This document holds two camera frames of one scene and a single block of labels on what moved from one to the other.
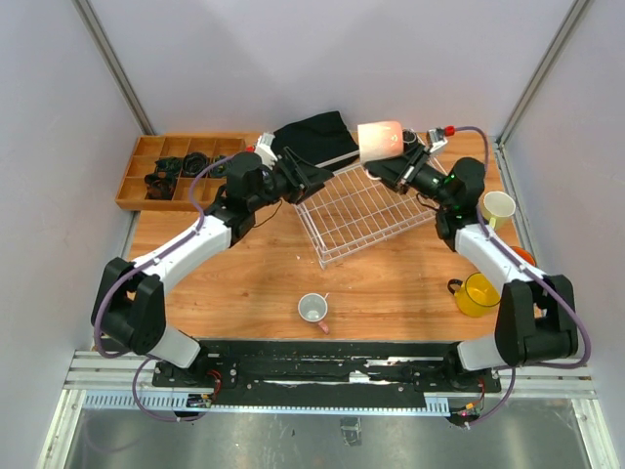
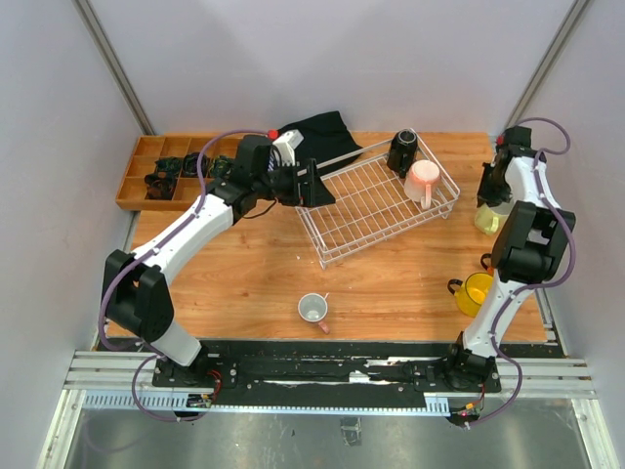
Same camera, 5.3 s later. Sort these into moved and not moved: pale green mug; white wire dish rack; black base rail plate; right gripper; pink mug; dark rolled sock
Moved: right gripper; pink mug
Not moved: dark rolled sock; black base rail plate; pale green mug; white wire dish rack
